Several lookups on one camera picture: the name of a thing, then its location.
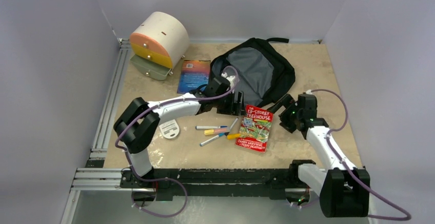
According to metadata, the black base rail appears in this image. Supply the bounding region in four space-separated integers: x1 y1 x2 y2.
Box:
118 167 324 203

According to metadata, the cream round drawer cabinet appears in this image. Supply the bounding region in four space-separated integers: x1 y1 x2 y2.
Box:
129 11 190 80

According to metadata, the black student backpack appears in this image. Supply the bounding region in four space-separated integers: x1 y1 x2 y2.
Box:
209 37 295 108

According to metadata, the red colourful booklet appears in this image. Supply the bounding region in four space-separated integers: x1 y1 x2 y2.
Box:
235 105 274 153

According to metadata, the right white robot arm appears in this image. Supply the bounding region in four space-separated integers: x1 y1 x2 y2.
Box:
268 93 370 218

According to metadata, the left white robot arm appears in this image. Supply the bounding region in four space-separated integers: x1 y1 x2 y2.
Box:
113 75 239 188

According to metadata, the blue orange book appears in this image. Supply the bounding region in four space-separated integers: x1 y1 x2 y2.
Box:
177 60 211 94

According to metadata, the white marker blue cap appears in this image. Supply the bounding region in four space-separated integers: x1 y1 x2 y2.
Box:
195 126 227 130

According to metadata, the white marker lying lower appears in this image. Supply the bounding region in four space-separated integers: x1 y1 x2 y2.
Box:
199 133 225 147

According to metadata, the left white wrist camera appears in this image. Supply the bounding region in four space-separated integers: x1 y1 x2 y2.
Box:
221 72 239 88

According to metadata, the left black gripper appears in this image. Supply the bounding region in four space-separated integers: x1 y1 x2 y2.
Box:
213 89 246 116

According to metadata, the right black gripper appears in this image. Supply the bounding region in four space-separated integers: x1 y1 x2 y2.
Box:
266 94 302 133

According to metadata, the white oval label card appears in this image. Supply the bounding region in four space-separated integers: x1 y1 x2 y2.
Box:
159 119 180 140

